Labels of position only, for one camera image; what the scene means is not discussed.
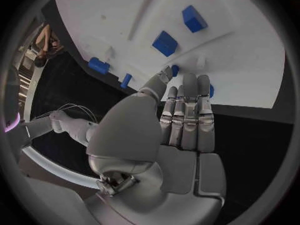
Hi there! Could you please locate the person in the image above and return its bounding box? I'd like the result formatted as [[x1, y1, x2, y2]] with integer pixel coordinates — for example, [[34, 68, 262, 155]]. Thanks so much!
[[34, 23, 65, 68]]

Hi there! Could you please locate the blue plug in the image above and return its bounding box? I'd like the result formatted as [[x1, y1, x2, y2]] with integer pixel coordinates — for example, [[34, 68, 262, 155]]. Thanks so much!
[[87, 57, 111, 75]]

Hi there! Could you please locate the blue block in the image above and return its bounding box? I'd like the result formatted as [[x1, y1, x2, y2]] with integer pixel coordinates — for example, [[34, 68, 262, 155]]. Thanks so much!
[[181, 4, 209, 34], [151, 30, 179, 58]]

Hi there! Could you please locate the white cable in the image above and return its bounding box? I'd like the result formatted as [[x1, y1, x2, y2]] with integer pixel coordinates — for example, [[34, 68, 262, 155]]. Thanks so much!
[[34, 102, 99, 125]]

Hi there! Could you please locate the blue cylinder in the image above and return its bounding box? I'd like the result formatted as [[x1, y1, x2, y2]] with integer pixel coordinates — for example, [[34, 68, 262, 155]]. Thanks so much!
[[120, 73, 133, 90]]

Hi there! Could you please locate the white task board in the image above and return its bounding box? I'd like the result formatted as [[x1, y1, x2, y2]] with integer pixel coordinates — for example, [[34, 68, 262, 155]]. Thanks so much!
[[53, 0, 287, 110]]

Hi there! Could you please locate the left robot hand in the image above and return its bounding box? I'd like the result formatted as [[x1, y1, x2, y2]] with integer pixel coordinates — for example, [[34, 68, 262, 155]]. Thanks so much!
[[83, 65, 228, 225]]

